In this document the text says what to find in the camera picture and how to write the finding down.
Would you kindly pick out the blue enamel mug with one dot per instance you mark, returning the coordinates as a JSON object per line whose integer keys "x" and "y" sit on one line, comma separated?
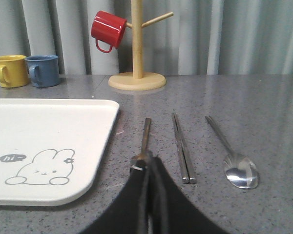
{"x": 43, "y": 70}

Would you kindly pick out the grey pleated curtain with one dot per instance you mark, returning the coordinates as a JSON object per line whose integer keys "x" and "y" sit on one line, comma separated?
{"x": 202, "y": 37}

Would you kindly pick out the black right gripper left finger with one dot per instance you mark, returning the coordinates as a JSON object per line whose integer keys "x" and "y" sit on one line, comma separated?
{"x": 128, "y": 212}

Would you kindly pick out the silver metal spoon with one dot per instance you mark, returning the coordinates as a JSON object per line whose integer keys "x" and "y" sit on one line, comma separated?
{"x": 239, "y": 170}

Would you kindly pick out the yellow enamel mug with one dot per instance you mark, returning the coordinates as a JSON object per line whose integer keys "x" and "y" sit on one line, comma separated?
{"x": 13, "y": 71}

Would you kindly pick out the cream rabbit serving tray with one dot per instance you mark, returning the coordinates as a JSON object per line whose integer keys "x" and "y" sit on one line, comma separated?
{"x": 50, "y": 149}

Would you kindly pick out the red enamel mug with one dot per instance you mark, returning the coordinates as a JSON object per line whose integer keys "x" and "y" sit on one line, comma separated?
{"x": 109, "y": 29}

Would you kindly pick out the silver metal fork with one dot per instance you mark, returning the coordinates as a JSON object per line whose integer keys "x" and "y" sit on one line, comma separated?
{"x": 143, "y": 153}

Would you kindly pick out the wooden mug tree stand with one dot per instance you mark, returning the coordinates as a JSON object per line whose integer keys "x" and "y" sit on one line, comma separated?
{"x": 138, "y": 79}

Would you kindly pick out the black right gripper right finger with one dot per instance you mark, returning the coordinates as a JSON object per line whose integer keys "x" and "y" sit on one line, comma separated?
{"x": 172, "y": 212}

